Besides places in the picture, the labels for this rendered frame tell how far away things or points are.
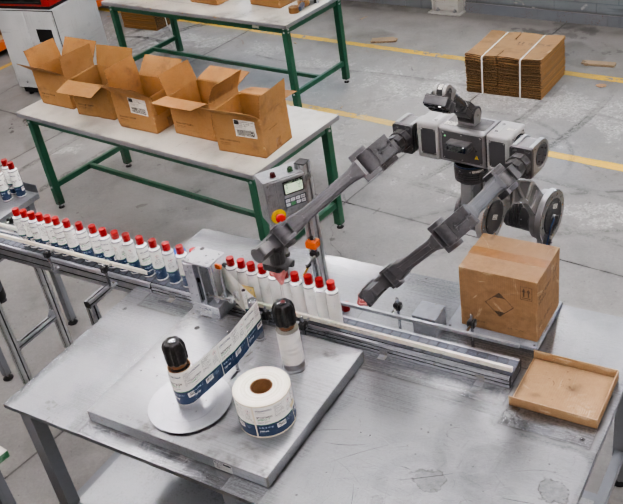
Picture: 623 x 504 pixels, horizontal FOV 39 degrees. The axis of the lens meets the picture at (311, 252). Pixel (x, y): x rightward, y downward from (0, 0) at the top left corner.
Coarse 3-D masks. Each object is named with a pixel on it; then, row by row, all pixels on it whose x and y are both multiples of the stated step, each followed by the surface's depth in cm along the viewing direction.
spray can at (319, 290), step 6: (318, 276) 336; (318, 282) 334; (318, 288) 336; (324, 288) 336; (318, 294) 336; (324, 294) 336; (318, 300) 338; (324, 300) 338; (318, 306) 340; (324, 306) 339; (318, 312) 342; (324, 312) 341
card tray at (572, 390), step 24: (552, 360) 314; (576, 360) 308; (528, 384) 307; (552, 384) 305; (576, 384) 304; (600, 384) 302; (528, 408) 297; (552, 408) 291; (576, 408) 294; (600, 408) 293
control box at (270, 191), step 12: (276, 168) 330; (264, 180) 324; (276, 180) 323; (264, 192) 324; (276, 192) 325; (300, 192) 329; (264, 204) 329; (276, 204) 327; (300, 204) 332; (264, 216) 336; (288, 216) 332
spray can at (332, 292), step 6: (330, 282) 331; (330, 288) 332; (336, 288) 334; (330, 294) 333; (336, 294) 333; (330, 300) 334; (336, 300) 334; (330, 306) 336; (336, 306) 336; (330, 312) 338; (336, 312) 337; (330, 318) 340; (336, 318) 339; (342, 318) 341
